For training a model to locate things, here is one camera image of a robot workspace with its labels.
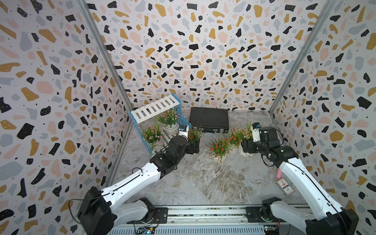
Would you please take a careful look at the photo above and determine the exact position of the pink flower pot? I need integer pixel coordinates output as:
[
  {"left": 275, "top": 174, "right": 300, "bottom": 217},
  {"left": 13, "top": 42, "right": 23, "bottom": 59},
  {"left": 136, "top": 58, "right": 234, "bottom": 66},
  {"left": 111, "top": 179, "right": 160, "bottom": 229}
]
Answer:
[
  {"left": 156, "top": 109, "right": 178, "bottom": 136},
  {"left": 240, "top": 122, "right": 253, "bottom": 157},
  {"left": 142, "top": 124, "right": 163, "bottom": 150}
]

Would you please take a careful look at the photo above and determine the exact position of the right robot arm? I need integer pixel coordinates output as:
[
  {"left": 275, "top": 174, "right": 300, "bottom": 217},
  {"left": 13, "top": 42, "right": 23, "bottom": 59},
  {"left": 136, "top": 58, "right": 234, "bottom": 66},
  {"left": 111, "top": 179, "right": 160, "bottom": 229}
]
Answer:
[{"left": 242, "top": 123, "right": 359, "bottom": 235}]

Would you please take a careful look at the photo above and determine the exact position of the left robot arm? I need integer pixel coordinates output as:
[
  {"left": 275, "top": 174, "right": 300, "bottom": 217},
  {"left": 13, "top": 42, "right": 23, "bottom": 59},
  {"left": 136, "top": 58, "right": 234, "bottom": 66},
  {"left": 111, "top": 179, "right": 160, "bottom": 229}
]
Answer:
[{"left": 75, "top": 136, "right": 190, "bottom": 235}]

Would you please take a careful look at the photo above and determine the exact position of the blue white two-tier rack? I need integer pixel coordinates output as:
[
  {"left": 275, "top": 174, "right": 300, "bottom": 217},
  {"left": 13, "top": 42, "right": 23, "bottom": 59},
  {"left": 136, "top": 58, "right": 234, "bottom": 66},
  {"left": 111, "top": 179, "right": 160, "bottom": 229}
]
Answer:
[{"left": 129, "top": 93, "right": 192, "bottom": 155}]

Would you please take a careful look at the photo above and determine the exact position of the red flower pot by case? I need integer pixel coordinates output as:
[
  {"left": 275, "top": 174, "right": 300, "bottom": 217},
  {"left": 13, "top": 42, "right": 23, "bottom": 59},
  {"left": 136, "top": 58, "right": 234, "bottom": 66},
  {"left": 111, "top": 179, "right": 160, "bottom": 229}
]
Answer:
[{"left": 188, "top": 126, "right": 201, "bottom": 148}]

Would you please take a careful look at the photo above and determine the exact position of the orange flower pot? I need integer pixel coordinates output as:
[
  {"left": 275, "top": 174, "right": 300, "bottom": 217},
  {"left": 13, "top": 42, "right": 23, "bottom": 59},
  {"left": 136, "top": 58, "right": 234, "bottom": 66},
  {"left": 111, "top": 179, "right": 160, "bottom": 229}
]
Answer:
[{"left": 228, "top": 128, "right": 243, "bottom": 153}]

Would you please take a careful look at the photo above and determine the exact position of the pink toy microphone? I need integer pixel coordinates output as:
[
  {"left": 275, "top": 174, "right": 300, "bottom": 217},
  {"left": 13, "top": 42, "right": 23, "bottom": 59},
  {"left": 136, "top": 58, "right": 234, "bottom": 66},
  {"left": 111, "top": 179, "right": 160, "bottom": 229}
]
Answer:
[{"left": 276, "top": 168, "right": 282, "bottom": 180}]

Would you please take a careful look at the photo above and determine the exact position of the red flower pot centre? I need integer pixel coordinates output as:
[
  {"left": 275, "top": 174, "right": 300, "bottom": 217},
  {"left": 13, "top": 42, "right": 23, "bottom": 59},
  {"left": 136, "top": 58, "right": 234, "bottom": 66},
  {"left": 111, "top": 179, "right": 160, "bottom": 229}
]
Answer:
[{"left": 209, "top": 138, "right": 232, "bottom": 163}]

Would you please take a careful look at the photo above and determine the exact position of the black ribbed carrying case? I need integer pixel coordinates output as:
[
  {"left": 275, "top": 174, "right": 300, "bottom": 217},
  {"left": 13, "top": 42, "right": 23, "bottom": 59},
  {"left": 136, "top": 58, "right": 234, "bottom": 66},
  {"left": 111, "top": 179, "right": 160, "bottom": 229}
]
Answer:
[{"left": 189, "top": 107, "right": 230, "bottom": 133}]

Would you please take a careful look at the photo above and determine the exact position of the small printed card box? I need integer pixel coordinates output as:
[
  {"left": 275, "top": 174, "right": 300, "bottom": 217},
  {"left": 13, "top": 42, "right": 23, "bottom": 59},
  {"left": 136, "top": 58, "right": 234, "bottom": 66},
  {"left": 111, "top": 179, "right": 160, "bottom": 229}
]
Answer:
[{"left": 276, "top": 178, "right": 295, "bottom": 196}]

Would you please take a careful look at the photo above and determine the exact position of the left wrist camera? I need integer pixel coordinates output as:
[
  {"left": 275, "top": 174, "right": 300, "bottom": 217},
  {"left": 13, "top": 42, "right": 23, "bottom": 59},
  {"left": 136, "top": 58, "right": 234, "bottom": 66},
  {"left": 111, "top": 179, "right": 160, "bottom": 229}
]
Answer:
[{"left": 178, "top": 125, "right": 189, "bottom": 139}]

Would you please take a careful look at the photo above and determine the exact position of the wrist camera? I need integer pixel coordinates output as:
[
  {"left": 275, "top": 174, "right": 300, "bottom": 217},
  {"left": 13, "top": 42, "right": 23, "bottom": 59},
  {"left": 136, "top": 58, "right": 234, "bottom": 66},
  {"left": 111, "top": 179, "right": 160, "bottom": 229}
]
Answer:
[
  {"left": 252, "top": 122, "right": 260, "bottom": 143},
  {"left": 178, "top": 125, "right": 189, "bottom": 139}
]

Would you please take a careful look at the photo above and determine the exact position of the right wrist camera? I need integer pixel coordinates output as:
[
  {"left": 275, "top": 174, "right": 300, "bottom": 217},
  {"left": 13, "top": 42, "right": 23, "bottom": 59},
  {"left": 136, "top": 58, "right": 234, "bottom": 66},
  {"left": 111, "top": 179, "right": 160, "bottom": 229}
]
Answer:
[{"left": 252, "top": 122, "right": 260, "bottom": 143}]

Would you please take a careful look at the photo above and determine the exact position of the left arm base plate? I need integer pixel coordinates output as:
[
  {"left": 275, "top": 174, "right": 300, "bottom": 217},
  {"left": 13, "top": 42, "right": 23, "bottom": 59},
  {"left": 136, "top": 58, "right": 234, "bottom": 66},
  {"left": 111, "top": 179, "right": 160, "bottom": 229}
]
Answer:
[{"left": 152, "top": 207, "right": 168, "bottom": 224}]

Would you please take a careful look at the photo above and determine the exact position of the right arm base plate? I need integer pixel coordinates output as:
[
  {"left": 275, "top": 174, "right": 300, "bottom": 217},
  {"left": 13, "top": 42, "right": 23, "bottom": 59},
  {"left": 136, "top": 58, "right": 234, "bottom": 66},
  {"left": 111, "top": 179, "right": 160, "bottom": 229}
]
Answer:
[{"left": 245, "top": 206, "right": 285, "bottom": 223}]

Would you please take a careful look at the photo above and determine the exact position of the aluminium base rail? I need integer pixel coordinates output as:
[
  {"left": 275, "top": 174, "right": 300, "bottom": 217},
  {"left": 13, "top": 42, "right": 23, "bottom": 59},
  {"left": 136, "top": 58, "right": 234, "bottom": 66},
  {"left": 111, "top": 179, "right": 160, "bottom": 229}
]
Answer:
[{"left": 111, "top": 205, "right": 330, "bottom": 235}]

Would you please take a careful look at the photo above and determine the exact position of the right aluminium corner post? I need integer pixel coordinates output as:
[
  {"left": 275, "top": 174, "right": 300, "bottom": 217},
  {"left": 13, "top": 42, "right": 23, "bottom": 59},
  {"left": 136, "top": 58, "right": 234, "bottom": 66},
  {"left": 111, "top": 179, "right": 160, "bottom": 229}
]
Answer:
[{"left": 268, "top": 0, "right": 337, "bottom": 114}]

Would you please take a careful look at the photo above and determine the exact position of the aluminium corner post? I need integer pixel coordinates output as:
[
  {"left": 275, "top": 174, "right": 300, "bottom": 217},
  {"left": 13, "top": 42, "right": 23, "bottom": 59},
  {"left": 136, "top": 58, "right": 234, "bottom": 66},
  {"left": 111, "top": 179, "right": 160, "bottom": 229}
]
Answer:
[
  {"left": 76, "top": 0, "right": 132, "bottom": 113},
  {"left": 268, "top": 0, "right": 337, "bottom": 114}
]

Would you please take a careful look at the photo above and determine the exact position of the left aluminium corner post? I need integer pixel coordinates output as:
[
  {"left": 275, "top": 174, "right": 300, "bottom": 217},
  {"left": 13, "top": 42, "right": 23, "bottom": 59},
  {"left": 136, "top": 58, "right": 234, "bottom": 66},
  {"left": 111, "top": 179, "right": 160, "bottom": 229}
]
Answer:
[{"left": 76, "top": 0, "right": 132, "bottom": 113}]

